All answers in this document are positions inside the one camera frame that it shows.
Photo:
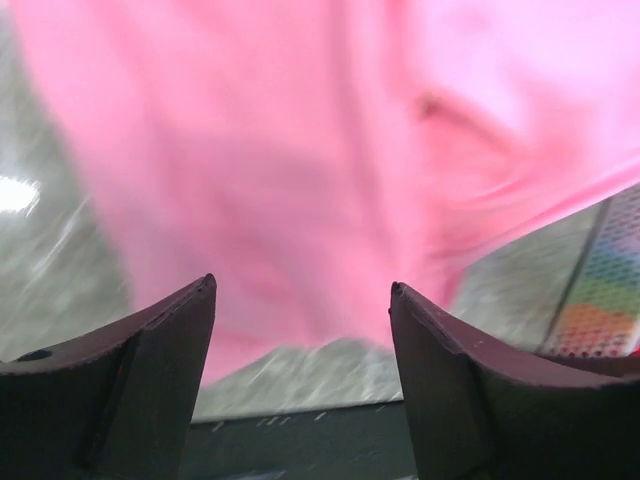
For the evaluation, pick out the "white plastic basket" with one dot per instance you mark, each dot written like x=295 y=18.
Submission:
x=598 y=315

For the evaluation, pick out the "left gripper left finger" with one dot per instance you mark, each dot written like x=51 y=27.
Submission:
x=115 y=403

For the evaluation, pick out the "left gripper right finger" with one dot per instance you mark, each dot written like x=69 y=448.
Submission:
x=478 y=408

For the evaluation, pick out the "pink pillowcase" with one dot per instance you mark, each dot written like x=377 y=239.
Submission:
x=310 y=153

